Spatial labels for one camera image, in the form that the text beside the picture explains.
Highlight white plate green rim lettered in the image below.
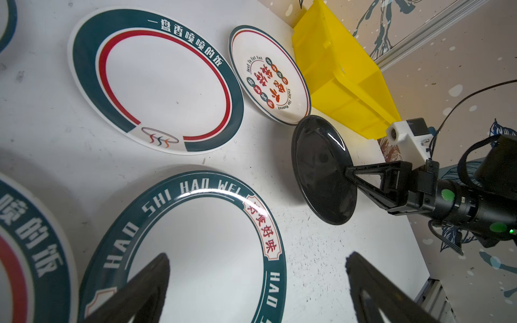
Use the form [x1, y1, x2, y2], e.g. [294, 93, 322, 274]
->
[79, 170, 288, 322]

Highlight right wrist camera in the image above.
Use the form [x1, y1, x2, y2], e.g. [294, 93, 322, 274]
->
[386, 118, 433, 169]

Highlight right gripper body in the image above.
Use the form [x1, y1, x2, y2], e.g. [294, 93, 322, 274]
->
[398, 160, 439, 214]

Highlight white plate red characters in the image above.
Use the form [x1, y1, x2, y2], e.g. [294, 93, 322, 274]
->
[228, 25, 312, 126]

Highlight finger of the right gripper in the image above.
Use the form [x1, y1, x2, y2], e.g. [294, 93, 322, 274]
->
[344, 161, 412, 210]

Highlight yellow plastic bin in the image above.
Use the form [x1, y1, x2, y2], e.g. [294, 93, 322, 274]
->
[292, 1, 401, 139]

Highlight white plate red green rim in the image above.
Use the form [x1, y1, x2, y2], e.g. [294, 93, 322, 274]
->
[1, 175, 78, 322]

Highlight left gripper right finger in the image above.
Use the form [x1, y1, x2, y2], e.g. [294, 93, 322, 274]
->
[345, 252, 437, 323]

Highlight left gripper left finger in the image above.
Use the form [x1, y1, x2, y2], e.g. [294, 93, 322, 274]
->
[84, 253, 170, 322]

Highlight white plate black cloud outline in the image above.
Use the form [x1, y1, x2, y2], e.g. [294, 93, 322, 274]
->
[0, 0, 18, 52]

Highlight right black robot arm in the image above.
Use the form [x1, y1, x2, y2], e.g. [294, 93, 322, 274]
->
[344, 135, 516, 248]

